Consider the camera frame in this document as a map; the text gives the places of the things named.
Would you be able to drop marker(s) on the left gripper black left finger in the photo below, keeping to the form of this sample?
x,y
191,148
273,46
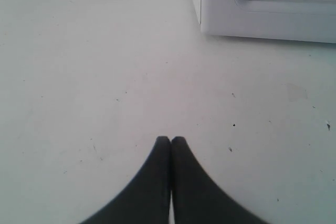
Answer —
x,y
146,198

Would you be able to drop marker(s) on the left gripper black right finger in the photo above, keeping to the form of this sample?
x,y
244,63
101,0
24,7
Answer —
x,y
196,197

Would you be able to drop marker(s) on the white microwave door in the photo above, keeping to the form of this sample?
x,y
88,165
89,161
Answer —
x,y
301,20

